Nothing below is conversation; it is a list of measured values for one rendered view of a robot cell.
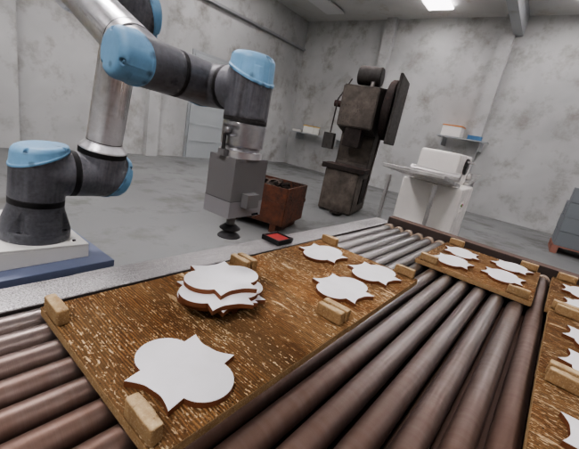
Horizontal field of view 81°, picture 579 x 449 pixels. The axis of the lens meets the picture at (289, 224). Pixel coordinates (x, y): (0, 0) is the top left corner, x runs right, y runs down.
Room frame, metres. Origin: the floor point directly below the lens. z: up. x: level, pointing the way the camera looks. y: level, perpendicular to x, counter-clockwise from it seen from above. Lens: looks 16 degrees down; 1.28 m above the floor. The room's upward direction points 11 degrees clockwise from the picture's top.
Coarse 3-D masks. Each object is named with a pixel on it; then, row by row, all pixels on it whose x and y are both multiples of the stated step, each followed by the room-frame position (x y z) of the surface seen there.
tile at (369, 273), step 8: (368, 264) 0.94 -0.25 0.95; (352, 272) 0.86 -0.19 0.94; (360, 272) 0.87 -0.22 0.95; (368, 272) 0.88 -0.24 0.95; (376, 272) 0.89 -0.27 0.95; (384, 272) 0.90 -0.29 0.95; (392, 272) 0.91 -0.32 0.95; (360, 280) 0.83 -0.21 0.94; (368, 280) 0.82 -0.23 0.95; (376, 280) 0.83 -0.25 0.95; (384, 280) 0.84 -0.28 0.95; (392, 280) 0.85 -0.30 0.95; (400, 280) 0.86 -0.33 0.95
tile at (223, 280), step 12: (216, 264) 0.65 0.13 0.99; (192, 276) 0.58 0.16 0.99; (204, 276) 0.59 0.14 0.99; (216, 276) 0.60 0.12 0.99; (228, 276) 0.61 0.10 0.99; (240, 276) 0.62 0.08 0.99; (252, 276) 0.63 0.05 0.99; (192, 288) 0.54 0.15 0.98; (204, 288) 0.54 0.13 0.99; (216, 288) 0.55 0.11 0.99; (228, 288) 0.56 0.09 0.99; (240, 288) 0.57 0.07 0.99; (252, 288) 0.58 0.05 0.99
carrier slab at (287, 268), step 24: (264, 264) 0.82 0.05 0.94; (288, 264) 0.85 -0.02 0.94; (312, 264) 0.88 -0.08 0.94; (336, 264) 0.92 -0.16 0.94; (360, 264) 0.96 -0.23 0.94; (288, 288) 0.71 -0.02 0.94; (312, 288) 0.73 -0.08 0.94; (384, 288) 0.81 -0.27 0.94; (408, 288) 0.86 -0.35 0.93; (360, 312) 0.66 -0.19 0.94
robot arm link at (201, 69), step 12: (192, 60) 0.59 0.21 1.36; (204, 60) 0.62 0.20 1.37; (192, 72) 0.58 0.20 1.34; (204, 72) 0.60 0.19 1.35; (216, 72) 0.60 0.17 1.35; (192, 84) 0.59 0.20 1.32; (204, 84) 0.60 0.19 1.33; (180, 96) 0.59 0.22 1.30; (192, 96) 0.60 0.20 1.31; (204, 96) 0.62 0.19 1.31; (216, 108) 0.64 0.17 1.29
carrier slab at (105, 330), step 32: (128, 288) 0.58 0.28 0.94; (160, 288) 0.60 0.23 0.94; (96, 320) 0.46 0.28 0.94; (128, 320) 0.48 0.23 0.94; (160, 320) 0.50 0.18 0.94; (192, 320) 0.51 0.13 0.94; (224, 320) 0.53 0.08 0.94; (256, 320) 0.55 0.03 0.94; (288, 320) 0.57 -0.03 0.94; (320, 320) 0.59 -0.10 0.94; (96, 352) 0.40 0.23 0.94; (128, 352) 0.41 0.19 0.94; (224, 352) 0.45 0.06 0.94; (256, 352) 0.46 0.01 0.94; (288, 352) 0.48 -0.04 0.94; (96, 384) 0.34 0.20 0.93; (256, 384) 0.39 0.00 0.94; (160, 416) 0.31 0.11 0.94; (192, 416) 0.32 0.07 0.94; (224, 416) 0.34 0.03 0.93; (160, 448) 0.28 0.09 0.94
